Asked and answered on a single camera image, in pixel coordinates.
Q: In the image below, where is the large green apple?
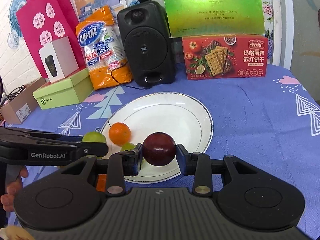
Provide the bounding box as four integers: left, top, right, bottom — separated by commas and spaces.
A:
81, 131, 106, 143

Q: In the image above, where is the green pear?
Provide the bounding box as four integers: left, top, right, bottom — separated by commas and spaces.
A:
120, 142, 136, 152

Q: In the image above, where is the orange mandarin with stem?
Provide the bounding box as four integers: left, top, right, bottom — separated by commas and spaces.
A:
108, 122, 131, 146

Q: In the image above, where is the dark red plum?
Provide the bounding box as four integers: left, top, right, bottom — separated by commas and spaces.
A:
142, 132, 176, 166

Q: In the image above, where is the person left hand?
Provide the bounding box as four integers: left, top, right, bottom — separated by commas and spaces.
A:
1, 166, 29, 212

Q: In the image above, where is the orange slice fruit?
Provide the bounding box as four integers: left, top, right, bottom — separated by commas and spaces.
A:
96, 174, 107, 192

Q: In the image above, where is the brown cardboard box left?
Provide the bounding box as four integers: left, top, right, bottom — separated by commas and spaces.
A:
1, 77, 46, 124

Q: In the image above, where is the white round plate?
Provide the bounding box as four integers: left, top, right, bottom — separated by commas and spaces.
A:
100, 91, 215, 184

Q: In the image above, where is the light green shoe box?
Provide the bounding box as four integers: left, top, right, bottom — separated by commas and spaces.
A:
33, 68, 94, 110

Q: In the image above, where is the white coffee cup box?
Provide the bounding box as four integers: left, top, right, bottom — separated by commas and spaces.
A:
39, 37, 79, 83

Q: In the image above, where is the orange paper cup pack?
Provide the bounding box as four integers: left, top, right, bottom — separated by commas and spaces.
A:
75, 6, 133, 90

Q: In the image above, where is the purple printed tablecloth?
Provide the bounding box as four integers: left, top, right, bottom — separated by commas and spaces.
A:
4, 62, 320, 233

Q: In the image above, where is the red cracker box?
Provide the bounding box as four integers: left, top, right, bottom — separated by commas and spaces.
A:
182, 35, 268, 80

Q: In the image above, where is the pink gift bag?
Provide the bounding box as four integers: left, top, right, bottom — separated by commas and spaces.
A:
16, 0, 86, 78

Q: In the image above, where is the black speaker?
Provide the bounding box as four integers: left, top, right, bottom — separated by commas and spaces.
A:
117, 0, 176, 87

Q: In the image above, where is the blue paper fan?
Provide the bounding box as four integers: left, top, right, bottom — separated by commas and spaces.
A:
7, 0, 26, 49

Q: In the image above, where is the large green gift box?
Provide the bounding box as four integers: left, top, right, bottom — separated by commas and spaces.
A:
164, 0, 264, 37

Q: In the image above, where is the black speaker cable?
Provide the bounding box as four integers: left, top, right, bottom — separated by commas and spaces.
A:
109, 61, 153, 91

